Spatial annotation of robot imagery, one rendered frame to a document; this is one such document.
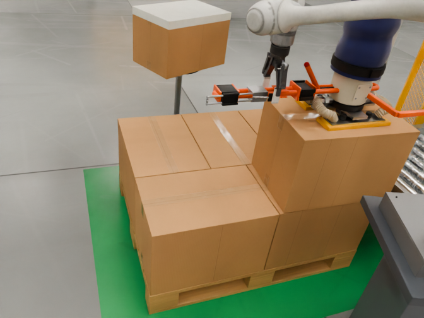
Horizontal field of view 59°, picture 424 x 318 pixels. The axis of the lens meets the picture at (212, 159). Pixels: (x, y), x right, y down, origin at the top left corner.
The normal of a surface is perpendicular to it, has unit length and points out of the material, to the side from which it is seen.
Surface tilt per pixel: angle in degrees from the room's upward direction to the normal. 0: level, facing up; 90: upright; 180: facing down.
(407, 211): 2
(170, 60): 90
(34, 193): 0
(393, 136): 90
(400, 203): 2
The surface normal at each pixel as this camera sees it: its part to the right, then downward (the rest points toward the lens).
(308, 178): 0.29, 0.57
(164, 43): -0.70, 0.34
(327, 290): 0.11, -0.82
